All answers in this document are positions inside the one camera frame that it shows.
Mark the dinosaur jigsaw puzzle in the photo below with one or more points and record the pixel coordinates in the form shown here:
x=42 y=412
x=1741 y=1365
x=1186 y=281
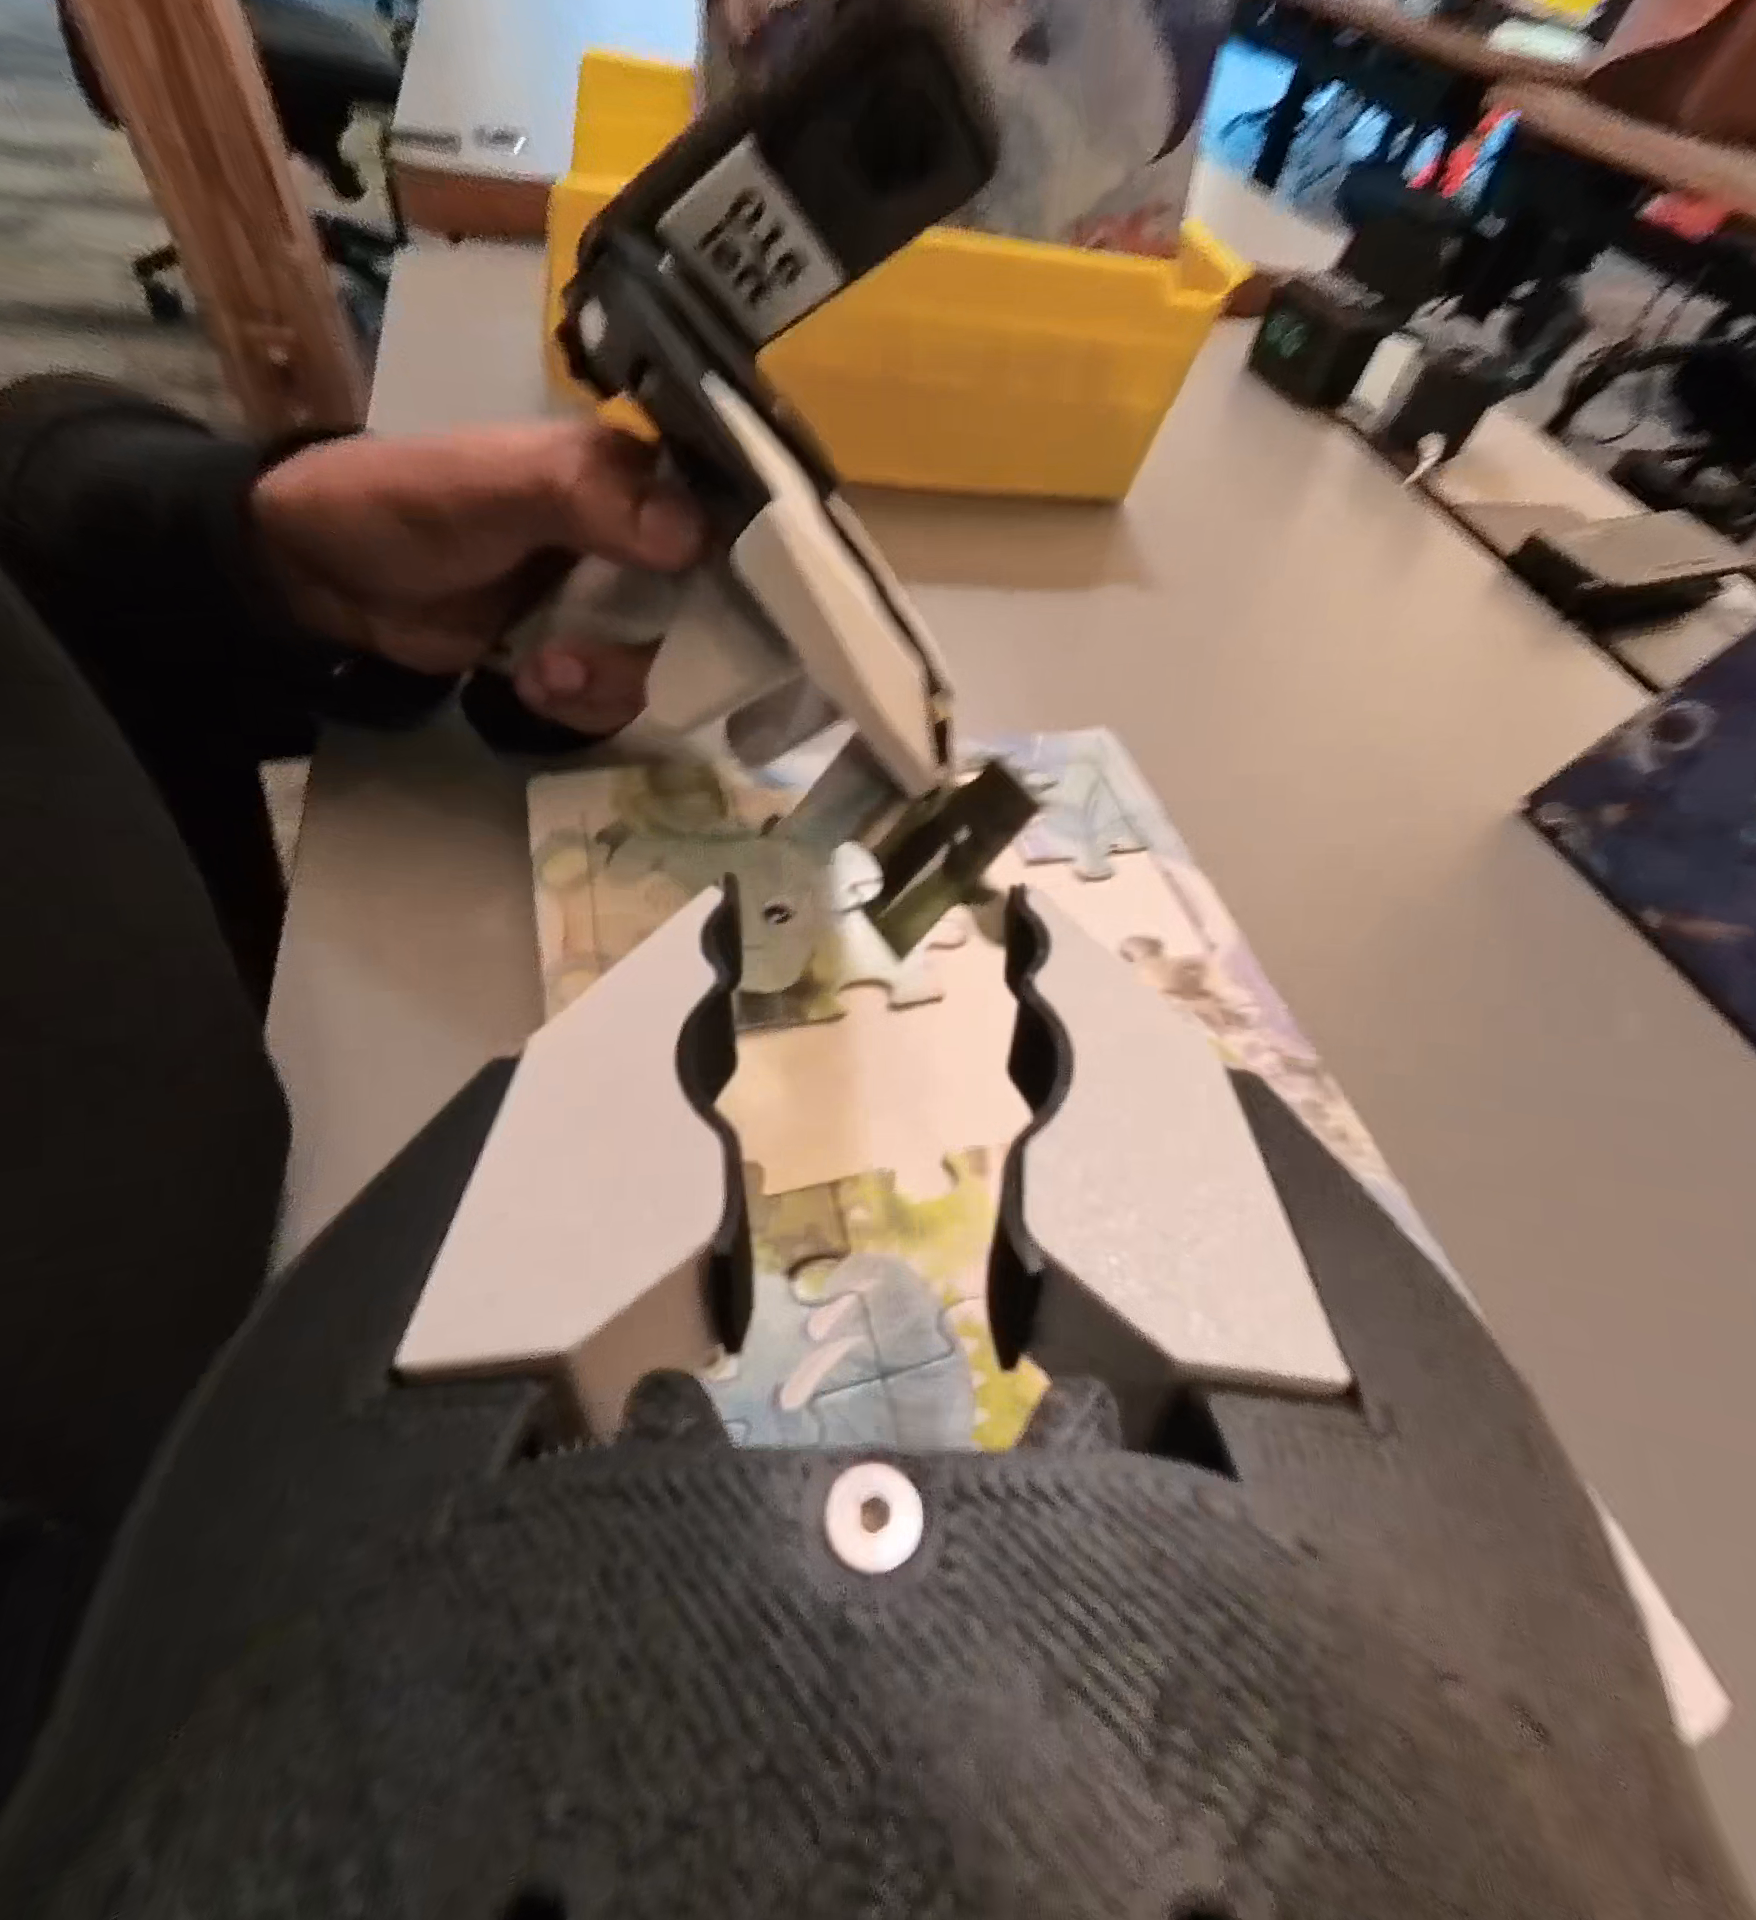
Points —
x=847 y=1083

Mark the flat black device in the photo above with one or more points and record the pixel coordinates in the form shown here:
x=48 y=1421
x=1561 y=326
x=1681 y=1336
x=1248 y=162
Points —
x=1625 y=573

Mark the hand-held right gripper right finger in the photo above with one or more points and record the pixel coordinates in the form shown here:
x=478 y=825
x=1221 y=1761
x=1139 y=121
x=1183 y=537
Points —
x=1178 y=1215

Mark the white side table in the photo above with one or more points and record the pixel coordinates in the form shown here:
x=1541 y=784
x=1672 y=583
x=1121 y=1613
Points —
x=515 y=75

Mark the yellow plastic bin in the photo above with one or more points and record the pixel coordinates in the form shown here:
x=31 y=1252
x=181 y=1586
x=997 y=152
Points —
x=997 y=373

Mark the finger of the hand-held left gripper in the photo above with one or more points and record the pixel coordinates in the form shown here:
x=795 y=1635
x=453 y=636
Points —
x=925 y=661
x=847 y=628

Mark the black office chair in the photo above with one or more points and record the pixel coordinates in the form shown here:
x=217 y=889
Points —
x=319 y=91

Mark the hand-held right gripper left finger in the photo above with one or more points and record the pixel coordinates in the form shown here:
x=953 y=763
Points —
x=562 y=1200

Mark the wooden post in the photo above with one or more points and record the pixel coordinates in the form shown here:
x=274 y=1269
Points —
x=204 y=193

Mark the brown wooden table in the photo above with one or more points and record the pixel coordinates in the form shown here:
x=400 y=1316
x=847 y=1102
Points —
x=1685 y=132

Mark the illustrated puzzle box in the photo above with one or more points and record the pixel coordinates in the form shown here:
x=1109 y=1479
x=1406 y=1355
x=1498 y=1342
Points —
x=1087 y=121

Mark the person's left forearm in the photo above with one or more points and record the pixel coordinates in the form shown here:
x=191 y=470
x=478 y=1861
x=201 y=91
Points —
x=113 y=513

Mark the dark olive puzzle piece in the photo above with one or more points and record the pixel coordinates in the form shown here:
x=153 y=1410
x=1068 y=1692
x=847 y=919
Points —
x=953 y=854

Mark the small white box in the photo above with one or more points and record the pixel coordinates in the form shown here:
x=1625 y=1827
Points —
x=1392 y=381

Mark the space jigsaw puzzle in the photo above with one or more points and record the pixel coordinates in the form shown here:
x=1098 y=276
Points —
x=1705 y=841

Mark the person's left hand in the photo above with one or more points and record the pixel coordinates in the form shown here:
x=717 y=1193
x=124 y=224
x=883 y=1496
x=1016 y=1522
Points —
x=432 y=538

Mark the black charger box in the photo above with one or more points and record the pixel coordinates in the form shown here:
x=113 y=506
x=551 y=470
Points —
x=1316 y=337

